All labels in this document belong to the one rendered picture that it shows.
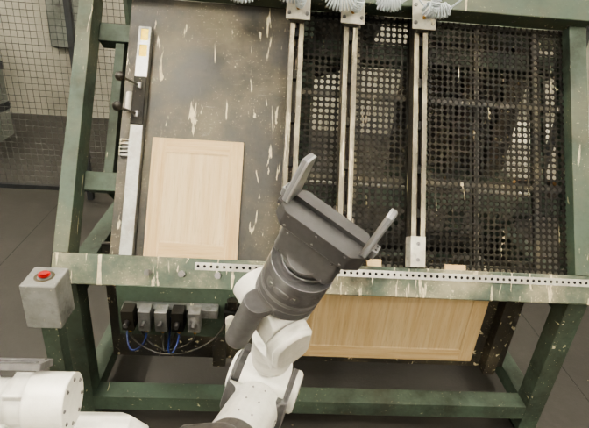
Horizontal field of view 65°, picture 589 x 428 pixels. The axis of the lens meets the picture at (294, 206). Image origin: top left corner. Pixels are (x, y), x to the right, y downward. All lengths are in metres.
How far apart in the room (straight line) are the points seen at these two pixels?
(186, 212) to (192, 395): 0.88
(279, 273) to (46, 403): 0.29
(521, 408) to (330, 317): 1.01
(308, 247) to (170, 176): 1.47
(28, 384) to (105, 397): 1.79
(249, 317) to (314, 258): 0.13
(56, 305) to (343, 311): 1.22
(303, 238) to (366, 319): 1.81
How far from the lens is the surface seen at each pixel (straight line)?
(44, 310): 1.86
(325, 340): 2.38
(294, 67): 2.06
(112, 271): 1.96
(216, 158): 1.96
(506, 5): 2.37
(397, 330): 2.40
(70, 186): 2.04
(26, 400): 0.63
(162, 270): 1.91
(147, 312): 1.87
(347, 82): 2.03
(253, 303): 0.61
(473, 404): 2.55
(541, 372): 2.52
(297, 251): 0.56
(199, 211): 1.94
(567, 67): 2.48
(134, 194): 1.97
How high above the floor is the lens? 1.91
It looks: 25 degrees down
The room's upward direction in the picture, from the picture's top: 5 degrees clockwise
